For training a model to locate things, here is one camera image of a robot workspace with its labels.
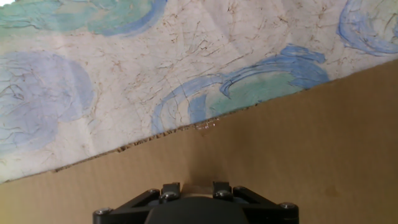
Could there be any small wooden cube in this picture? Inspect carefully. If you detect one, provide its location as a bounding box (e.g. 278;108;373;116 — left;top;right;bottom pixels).
180;183;214;198

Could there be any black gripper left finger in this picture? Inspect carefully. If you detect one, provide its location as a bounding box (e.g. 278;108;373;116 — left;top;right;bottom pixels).
92;182;181;224

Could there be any brown cardboard sheet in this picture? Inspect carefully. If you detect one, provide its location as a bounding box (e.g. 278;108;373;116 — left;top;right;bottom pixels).
0;58;398;224

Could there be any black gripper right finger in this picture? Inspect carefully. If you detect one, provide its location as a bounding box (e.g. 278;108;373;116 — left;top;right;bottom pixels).
213;181;300;224

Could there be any painted landscape tablecloth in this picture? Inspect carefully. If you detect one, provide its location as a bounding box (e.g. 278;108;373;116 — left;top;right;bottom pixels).
0;0;398;184

